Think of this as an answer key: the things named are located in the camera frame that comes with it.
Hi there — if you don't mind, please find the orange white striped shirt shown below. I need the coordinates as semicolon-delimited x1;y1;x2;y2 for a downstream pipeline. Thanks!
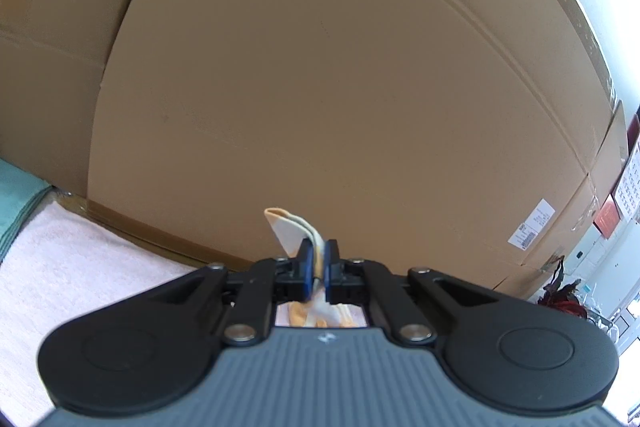
263;207;371;329

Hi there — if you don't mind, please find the red wall calendar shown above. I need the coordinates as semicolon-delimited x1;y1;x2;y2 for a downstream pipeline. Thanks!
592;104;640;241

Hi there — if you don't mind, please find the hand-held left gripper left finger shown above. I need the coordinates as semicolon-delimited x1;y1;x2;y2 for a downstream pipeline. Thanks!
145;238;317;348

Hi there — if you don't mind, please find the large cardboard box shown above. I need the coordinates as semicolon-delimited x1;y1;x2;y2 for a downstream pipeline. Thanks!
85;0;624;304

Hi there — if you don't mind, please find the white shipping label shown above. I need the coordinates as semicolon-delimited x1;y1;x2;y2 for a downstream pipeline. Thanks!
507;198;555;252

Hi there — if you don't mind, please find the teal blanket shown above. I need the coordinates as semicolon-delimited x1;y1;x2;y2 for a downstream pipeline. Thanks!
0;157;54;264

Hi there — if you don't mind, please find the cardboard box with small label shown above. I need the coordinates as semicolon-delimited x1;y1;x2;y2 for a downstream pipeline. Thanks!
0;0;187;198

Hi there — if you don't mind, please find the pink towel blanket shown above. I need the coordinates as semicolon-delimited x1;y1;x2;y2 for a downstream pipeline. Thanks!
0;194;371;426

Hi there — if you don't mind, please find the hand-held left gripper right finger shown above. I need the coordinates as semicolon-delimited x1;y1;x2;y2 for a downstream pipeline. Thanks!
324;238;502;347

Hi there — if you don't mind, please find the red leafed potted plant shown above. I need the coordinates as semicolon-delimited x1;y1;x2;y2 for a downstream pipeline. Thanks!
539;256;589;319

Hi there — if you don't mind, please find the cardboard box with clear tape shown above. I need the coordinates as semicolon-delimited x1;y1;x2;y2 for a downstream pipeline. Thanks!
585;99;632;188

